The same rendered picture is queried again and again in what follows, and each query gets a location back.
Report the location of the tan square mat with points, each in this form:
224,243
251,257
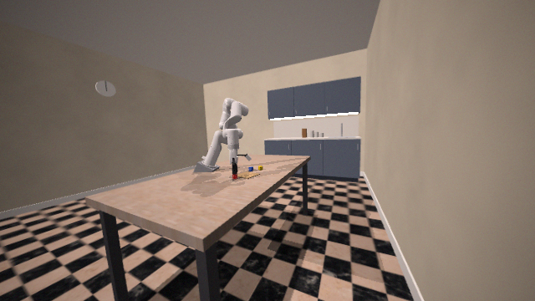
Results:
247,175

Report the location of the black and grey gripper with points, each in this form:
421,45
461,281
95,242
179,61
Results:
233,160

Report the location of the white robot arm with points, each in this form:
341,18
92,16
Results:
230,135

